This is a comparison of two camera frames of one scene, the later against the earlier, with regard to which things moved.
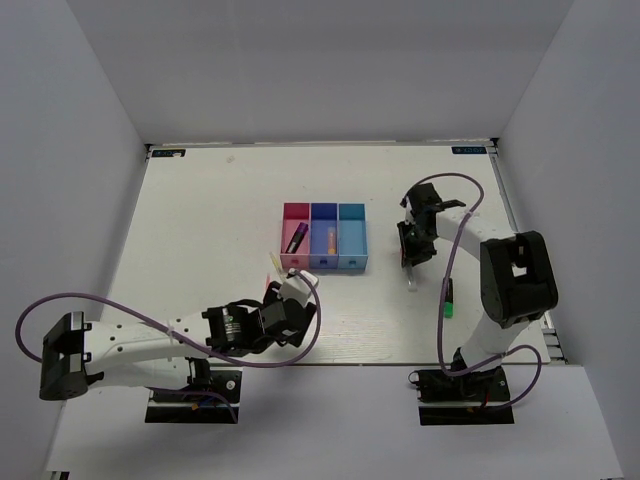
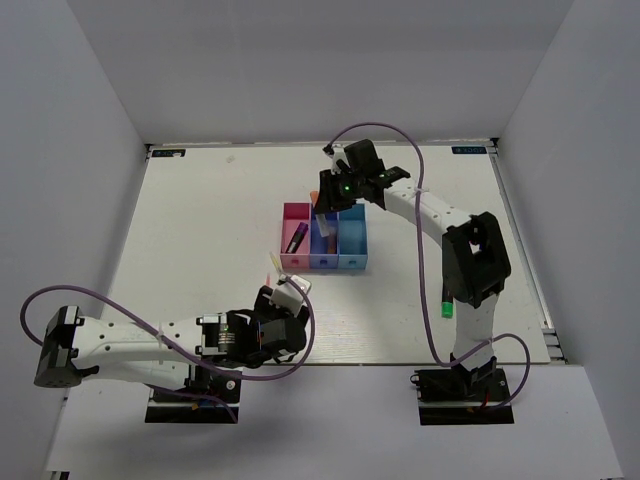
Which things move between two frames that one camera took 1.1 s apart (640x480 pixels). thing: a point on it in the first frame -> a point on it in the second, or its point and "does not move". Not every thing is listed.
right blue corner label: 469,150 does not move
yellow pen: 278,266 does not move
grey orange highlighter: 412,287 -> 320,217
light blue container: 352,241 does not move
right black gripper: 412,254 -> 328,199
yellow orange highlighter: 332,247 does not move
